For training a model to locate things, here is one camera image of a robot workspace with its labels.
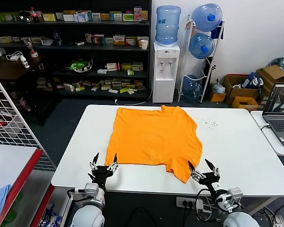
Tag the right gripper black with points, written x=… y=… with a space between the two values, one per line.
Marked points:
x=210 y=180

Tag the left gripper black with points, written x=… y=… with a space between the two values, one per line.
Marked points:
x=101 y=173

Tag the orange t-shirt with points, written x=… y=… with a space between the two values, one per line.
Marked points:
x=151 y=142

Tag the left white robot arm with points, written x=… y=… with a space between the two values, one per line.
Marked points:
x=87 y=217

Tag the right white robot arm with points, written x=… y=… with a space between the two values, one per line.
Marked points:
x=239 y=221

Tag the white power adapter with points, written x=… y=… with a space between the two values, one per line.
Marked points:
x=199 y=205

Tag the flat white medicine box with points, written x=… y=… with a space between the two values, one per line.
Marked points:
x=113 y=91
x=102 y=71

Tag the yellow green medicine box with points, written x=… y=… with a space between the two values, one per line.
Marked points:
x=127 y=66
x=124 y=90
x=80 y=89

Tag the small yellow cardboard box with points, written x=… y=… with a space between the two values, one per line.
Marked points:
x=219 y=97

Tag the flat yellow cardboard box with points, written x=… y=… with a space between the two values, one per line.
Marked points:
x=239 y=102

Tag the clear plastic bag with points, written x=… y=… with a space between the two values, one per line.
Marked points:
x=219 y=88

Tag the grey laptop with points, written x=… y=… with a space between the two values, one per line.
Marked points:
x=281 y=125

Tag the white water dispenser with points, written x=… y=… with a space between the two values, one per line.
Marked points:
x=164 y=89

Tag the small green medicine box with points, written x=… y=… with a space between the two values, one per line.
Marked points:
x=130 y=72

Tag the red white medicine box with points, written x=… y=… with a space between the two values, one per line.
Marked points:
x=112 y=66

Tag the bowl of green fruit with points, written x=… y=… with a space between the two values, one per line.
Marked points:
x=79 y=65

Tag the blue white bag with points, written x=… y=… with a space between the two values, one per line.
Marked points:
x=249 y=80

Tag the black folded tripod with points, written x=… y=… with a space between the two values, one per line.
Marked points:
x=213 y=68

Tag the open brown cardboard box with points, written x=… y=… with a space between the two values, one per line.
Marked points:
x=272 y=73

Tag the black shelving unit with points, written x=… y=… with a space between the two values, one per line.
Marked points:
x=68 y=48

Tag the teal white medicine box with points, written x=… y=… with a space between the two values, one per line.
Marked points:
x=108 y=41
x=95 y=16

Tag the small flat white box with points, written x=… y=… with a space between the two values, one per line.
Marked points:
x=79 y=43

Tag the red dark medicine box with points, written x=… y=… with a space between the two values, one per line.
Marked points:
x=97 y=39

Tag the white paper cup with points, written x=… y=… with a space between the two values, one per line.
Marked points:
x=144 y=45

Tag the white pink medicine box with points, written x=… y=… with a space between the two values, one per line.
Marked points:
x=88 y=38

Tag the white labelled bottle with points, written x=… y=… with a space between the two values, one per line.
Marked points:
x=25 y=62

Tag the wide white tape roll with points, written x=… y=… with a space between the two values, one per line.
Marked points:
x=34 y=55

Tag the dark wooden desk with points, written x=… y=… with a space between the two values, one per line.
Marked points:
x=11 y=69

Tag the blue plastic bottle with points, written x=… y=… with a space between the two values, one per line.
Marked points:
x=57 y=40

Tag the clear bottle with red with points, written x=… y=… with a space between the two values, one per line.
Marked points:
x=30 y=46

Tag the dark blue cloth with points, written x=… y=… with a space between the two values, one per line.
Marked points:
x=219 y=33

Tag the blue white medicine box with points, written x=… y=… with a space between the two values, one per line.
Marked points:
x=82 y=17

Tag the blue water jug with label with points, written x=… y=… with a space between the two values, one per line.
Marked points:
x=168 y=26

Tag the tall red white box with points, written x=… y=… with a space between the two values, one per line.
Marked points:
x=137 y=14

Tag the flat yellow medicine box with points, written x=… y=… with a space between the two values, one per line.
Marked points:
x=69 y=12

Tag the cola bottle red cap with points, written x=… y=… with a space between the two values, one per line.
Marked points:
x=34 y=16

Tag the glossy black helmet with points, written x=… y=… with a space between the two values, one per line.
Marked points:
x=24 y=17

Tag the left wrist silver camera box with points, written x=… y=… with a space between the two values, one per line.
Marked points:
x=91 y=189

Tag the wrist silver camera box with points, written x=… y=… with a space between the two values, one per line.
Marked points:
x=91 y=189
x=235 y=194

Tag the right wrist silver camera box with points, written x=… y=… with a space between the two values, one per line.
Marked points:
x=235 y=194

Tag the white cart with red frame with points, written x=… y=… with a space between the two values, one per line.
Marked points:
x=4 y=160

